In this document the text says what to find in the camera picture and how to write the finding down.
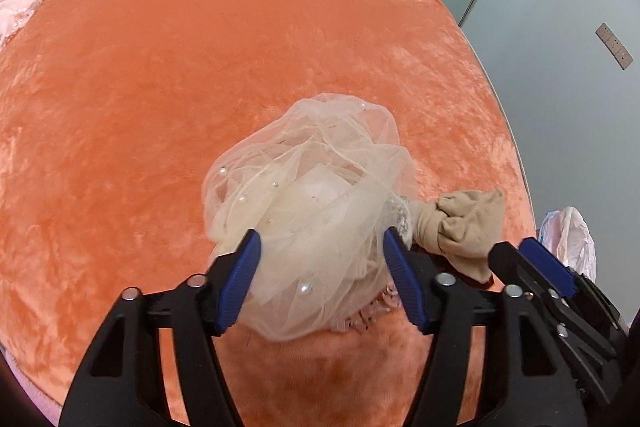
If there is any beige sock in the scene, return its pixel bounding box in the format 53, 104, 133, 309
408, 190, 506, 284

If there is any cream tulle veil bundle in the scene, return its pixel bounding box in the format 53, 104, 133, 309
202, 94, 418, 341

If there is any white lined trash bin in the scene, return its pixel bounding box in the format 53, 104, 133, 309
538, 206, 597, 282

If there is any orange velvet bed blanket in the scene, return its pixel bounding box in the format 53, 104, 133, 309
1, 0, 535, 405

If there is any brown wall switch panel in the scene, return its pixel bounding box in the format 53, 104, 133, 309
596, 23, 634, 70

